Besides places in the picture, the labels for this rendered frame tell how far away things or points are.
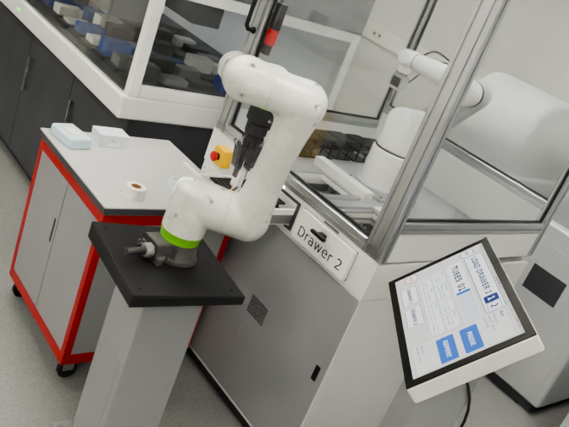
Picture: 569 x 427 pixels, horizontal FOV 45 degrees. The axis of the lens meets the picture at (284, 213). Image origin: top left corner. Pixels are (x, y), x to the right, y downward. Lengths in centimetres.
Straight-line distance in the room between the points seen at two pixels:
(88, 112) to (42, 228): 82
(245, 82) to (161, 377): 99
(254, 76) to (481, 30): 67
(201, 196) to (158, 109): 122
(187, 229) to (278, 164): 33
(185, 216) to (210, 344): 103
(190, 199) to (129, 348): 49
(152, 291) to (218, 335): 100
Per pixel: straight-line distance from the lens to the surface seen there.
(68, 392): 275
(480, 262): 194
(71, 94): 364
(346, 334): 234
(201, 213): 196
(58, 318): 271
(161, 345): 217
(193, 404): 286
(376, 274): 224
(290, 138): 184
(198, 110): 323
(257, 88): 177
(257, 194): 193
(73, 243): 258
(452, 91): 208
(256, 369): 269
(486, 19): 206
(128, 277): 192
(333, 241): 231
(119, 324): 219
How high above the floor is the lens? 178
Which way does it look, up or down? 22 degrees down
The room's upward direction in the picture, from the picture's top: 22 degrees clockwise
